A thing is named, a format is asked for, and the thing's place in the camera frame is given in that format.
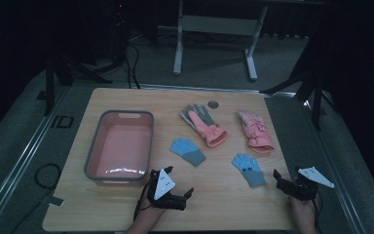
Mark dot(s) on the blue knit glove dark dots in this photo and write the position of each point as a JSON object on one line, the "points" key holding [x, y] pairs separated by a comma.
{"points": [[249, 169]]}

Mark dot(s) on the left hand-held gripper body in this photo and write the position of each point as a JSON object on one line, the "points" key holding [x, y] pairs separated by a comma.
{"points": [[164, 185]]}

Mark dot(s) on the black tripod stand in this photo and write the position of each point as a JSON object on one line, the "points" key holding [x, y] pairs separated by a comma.
{"points": [[50, 81], [308, 87]]}

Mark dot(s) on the pink padded glove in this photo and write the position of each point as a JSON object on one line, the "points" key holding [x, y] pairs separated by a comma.
{"points": [[255, 133]]}

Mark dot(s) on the white metal desk frame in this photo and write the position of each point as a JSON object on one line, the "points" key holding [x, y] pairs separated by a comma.
{"points": [[219, 25]]}

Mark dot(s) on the person's left hand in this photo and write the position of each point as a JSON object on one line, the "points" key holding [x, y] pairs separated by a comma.
{"points": [[149, 209]]}

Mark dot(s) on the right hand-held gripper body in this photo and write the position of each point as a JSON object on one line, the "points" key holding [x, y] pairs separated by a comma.
{"points": [[305, 187]]}

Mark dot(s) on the pink glove with grey palm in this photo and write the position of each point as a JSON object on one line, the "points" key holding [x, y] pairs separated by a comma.
{"points": [[204, 125]]}

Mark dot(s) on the round grey table grommet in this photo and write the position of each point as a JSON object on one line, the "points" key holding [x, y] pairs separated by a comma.
{"points": [[213, 104]]}

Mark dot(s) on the plain blue knit glove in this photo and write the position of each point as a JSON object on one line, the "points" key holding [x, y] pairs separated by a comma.
{"points": [[187, 151]]}

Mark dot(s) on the pink basin with grey rim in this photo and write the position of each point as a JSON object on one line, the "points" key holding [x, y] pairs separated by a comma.
{"points": [[120, 146]]}

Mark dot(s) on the person's right hand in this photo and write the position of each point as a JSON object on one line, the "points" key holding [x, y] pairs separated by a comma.
{"points": [[303, 208]]}

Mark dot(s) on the grey tape piece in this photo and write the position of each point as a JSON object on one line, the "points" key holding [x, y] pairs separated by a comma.
{"points": [[56, 201]]}

